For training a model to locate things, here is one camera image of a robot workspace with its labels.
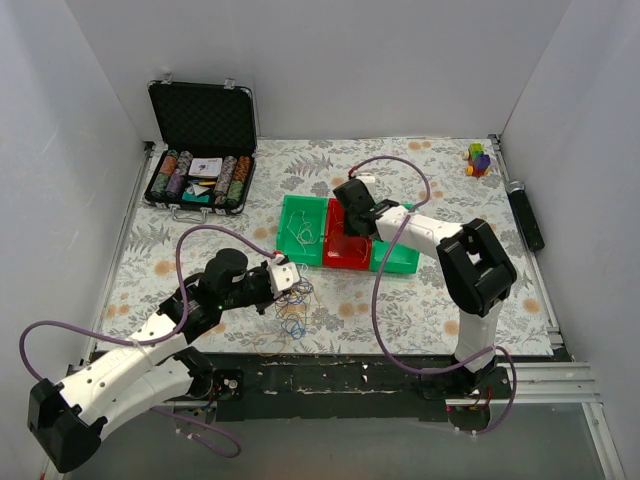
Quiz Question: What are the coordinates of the yellow wire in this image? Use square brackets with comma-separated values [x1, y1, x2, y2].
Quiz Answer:
[252, 204, 374, 359]

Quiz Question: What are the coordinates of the blue wire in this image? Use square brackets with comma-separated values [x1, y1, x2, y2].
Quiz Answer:
[274, 277, 316, 341]

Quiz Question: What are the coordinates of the white wire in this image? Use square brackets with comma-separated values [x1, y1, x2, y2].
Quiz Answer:
[287, 207, 321, 249]

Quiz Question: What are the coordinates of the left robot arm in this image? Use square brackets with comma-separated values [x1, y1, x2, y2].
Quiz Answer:
[27, 248, 300, 473]

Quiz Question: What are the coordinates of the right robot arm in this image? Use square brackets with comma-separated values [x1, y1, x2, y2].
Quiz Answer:
[334, 177, 517, 398]

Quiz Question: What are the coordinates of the floral patterned table mat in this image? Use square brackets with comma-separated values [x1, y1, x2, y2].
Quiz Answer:
[99, 137, 552, 356]

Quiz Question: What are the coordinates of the red plastic bin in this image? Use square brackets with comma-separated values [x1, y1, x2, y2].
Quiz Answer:
[322, 198, 371, 270]

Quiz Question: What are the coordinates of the right green plastic bin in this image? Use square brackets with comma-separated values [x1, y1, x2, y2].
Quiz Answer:
[368, 202, 421, 275]

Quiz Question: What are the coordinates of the green plastic bin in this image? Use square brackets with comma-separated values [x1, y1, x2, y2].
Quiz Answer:
[368, 202, 421, 275]
[276, 195, 328, 266]

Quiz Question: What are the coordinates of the left green plastic bin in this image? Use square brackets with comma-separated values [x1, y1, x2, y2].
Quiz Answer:
[276, 195, 328, 266]

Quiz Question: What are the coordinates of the colourful toy block train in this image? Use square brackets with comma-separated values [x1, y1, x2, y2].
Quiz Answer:
[463, 143, 491, 178]

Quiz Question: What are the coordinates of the playing card deck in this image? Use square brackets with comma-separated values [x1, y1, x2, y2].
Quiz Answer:
[188, 157, 223, 178]

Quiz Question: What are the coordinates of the black cylindrical flashlight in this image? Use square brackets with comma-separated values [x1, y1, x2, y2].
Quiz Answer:
[506, 180, 545, 253]

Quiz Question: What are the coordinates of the black poker chip case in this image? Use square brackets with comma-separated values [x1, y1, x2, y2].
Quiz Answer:
[144, 75, 257, 216]

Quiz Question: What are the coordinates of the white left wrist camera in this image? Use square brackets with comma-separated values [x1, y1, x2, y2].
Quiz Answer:
[266, 254, 301, 299]

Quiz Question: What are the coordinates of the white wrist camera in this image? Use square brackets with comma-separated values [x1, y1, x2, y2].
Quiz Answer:
[349, 172, 376, 194]
[266, 254, 301, 299]

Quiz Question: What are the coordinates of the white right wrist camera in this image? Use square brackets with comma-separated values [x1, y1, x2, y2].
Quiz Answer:
[349, 172, 376, 194]

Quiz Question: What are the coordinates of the black table front rail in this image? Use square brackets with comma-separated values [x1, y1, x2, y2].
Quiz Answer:
[155, 352, 496, 424]

